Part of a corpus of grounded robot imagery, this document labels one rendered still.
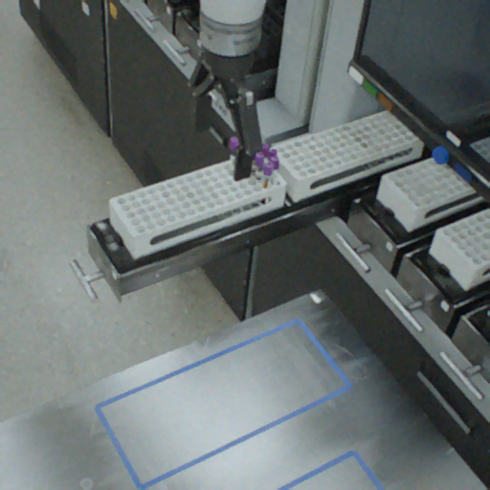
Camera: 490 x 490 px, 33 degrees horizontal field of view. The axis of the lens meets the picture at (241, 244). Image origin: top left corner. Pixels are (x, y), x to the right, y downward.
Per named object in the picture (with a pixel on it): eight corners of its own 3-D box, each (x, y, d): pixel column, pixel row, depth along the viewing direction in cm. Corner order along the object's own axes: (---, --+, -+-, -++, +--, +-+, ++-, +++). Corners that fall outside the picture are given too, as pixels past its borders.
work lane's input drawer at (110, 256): (390, 147, 175) (400, 113, 168) (433, 188, 167) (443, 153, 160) (64, 260, 146) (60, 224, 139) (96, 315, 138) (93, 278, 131)
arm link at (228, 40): (219, 32, 114) (217, 68, 118) (275, 17, 117) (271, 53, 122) (189, 0, 119) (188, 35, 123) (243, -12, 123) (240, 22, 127)
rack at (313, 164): (389, 132, 167) (396, 107, 163) (420, 161, 161) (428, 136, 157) (264, 173, 155) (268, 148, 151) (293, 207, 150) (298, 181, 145)
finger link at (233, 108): (238, 77, 128) (242, 76, 126) (258, 146, 130) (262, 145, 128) (216, 83, 126) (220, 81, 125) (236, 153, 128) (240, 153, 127)
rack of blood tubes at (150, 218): (256, 176, 155) (258, 150, 150) (284, 210, 149) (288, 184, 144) (108, 226, 143) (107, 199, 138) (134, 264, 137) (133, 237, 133)
